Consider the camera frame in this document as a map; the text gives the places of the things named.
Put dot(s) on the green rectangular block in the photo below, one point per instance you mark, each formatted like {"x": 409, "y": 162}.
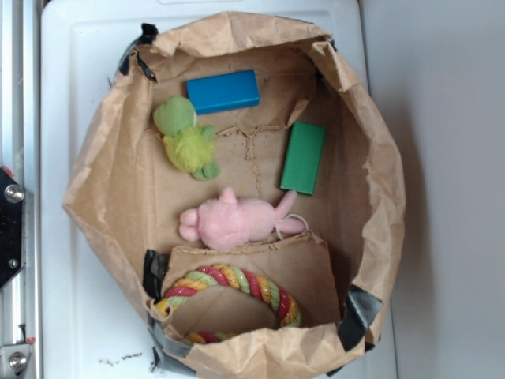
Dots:
{"x": 303, "y": 156}

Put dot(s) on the blue rectangular block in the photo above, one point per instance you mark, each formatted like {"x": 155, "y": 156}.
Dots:
{"x": 226, "y": 92}

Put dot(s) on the brown paper bag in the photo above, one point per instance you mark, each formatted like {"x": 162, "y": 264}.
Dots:
{"x": 127, "y": 197}

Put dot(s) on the pink plush bunny toy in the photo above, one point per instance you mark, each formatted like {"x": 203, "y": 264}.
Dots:
{"x": 228, "y": 221}

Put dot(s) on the green plush frog toy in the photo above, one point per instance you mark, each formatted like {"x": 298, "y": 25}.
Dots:
{"x": 189, "y": 145}

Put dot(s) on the multicolour rope ring toy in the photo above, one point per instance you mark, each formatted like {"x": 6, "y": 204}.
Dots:
{"x": 276, "y": 297}

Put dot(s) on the black mounting bracket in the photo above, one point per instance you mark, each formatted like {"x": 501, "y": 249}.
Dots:
{"x": 11, "y": 227}

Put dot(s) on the aluminium frame rail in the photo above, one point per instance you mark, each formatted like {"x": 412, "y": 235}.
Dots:
{"x": 21, "y": 309}

